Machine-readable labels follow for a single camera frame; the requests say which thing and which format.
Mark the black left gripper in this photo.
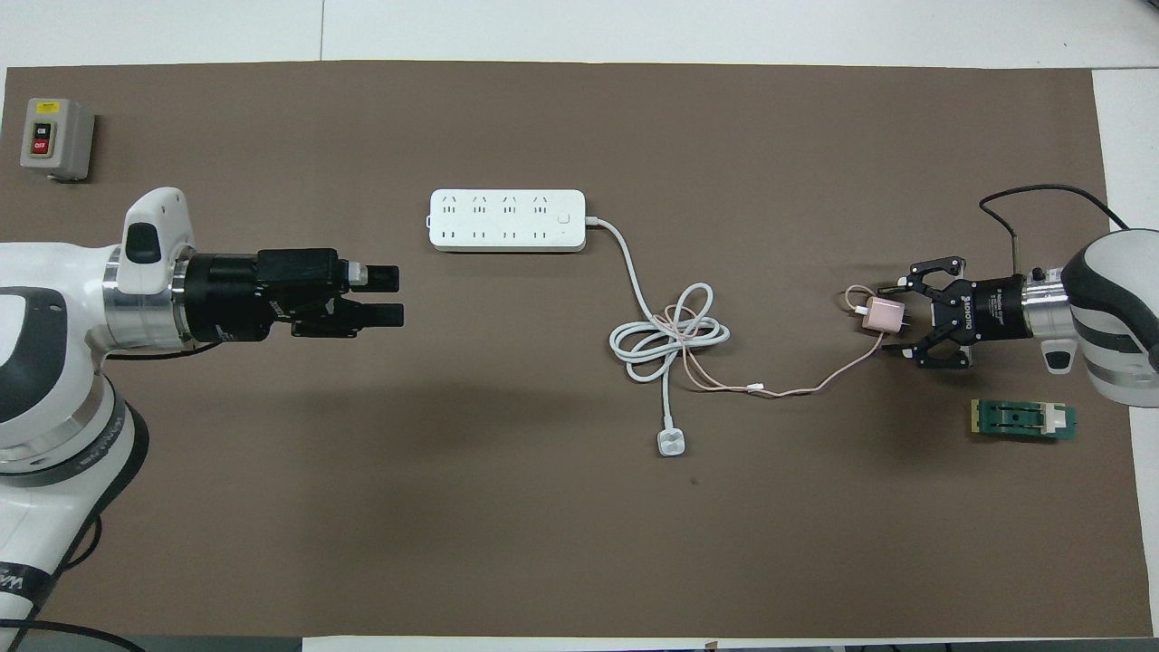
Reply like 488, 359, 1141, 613
172, 245, 406, 344

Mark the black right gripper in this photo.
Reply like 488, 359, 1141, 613
876, 255, 1034, 370

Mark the pink charger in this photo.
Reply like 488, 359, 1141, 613
860, 297, 909, 336

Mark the pink charging cable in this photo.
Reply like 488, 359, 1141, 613
666, 284, 890, 398

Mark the white power strip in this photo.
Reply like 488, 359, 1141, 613
428, 188, 587, 254

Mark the brown table mat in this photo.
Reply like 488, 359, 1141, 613
0, 60, 1153, 639

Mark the green knife switch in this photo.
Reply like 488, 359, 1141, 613
971, 398, 1078, 444

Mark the white power strip cable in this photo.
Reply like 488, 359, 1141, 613
584, 216, 732, 459

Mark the grey on-off switch box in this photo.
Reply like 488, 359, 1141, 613
20, 98, 96, 182

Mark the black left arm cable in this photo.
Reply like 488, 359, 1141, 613
0, 512, 146, 652

